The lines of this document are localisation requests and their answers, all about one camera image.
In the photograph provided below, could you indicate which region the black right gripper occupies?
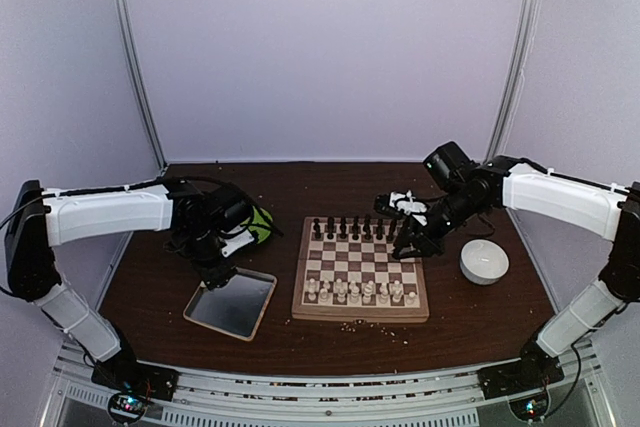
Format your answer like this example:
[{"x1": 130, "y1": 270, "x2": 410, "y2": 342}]
[{"x1": 392, "y1": 188, "x2": 485, "y2": 259}]

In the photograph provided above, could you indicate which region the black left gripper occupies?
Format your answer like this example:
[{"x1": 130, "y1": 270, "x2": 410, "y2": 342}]
[{"x1": 180, "y1": 225, "x2": 237, "y2": 289}]

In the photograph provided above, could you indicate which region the white chess king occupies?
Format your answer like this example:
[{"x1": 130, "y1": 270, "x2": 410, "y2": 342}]
[{"x1": 362, "y1": 282, "x2": 375, "y2": 306}]

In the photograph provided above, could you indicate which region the white chess queen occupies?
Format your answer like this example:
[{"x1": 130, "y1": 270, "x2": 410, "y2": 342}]
[{"x1": 348, "y1": 283, "x2": 360, "y2": 305}]

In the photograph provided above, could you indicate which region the metal tray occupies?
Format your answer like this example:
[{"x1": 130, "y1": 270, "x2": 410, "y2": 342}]
[{"x1": 183, "y1": 268, "x2": 277, "y2": 342}]

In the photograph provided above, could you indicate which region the white chess knight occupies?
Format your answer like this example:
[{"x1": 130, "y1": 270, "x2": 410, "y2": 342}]
[{"x1": 319, "y1": 288, "x2": 331, "y2": 304}]

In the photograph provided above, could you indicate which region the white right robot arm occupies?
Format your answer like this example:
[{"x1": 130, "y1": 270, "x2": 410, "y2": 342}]
[{"x1": 374, "y1": 142, "x2": 639, "y2": 395}]

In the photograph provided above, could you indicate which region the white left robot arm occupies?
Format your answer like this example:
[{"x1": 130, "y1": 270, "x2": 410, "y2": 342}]
[{"x1": 4, "y1": 178, "x2": 257, "y2": 391}]

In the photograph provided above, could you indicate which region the black chess pieces row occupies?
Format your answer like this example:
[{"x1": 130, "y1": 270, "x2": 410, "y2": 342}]
[{"x1": 305, "y1": 215, "x2": 401, "y2": 244}]

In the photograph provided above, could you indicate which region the wooden chess board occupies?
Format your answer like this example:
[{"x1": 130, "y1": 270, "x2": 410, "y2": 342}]
[{"x1": 291, "y1": 217, "x2": 430, "y2": 323}]

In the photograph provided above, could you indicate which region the green plate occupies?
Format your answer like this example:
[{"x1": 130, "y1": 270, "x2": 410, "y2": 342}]
[{"x1": 248, "y1": 207, "x2": 272, "y2": 244}]

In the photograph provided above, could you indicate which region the white bowl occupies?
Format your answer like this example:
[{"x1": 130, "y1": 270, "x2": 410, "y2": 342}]
[{"x1": 459, "y1": 239, "x2": 510, "y2": 286}]

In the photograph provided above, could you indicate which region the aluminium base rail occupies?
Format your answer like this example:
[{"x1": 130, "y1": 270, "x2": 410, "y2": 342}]
[{"x1": 36, "y1": 341, "x2": 618, "y2": 426}]

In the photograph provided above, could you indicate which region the aluminium frame post right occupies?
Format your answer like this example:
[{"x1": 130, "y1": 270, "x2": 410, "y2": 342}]
[{"x1": 485, "y1": 0, "x2": 540, "y2": 160}]

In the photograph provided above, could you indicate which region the aluminium frame post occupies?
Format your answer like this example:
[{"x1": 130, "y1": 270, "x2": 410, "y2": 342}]
[
  {"x1": 485, "y1": 0, "x2": 540, "y2": 160},
  {"x1": 113, "y1": 0, "x2": 168, "y2": 172}
]

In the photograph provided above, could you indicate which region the aluminium frame post left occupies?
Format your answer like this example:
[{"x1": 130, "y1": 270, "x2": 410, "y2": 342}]
[{"x1": 113, "y1": 0, "x2": 168, "y2": 172}]

